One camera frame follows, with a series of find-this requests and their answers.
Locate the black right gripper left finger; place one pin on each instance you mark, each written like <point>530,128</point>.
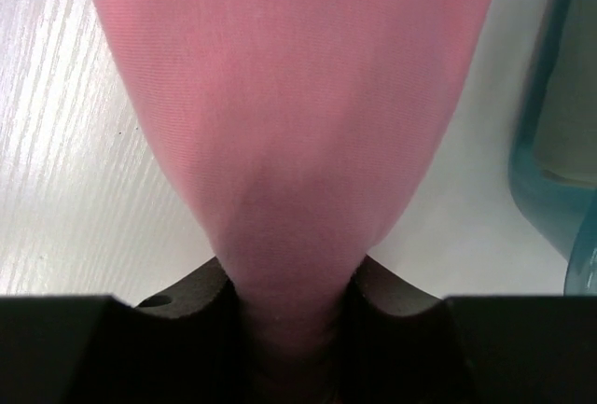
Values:
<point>181,345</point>

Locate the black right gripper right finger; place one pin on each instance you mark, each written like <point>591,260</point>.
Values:
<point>403,345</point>

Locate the pink t shirt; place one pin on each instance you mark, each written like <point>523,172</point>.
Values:
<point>296,131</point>

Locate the blue plastic bin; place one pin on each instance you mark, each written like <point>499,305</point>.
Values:
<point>552,163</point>

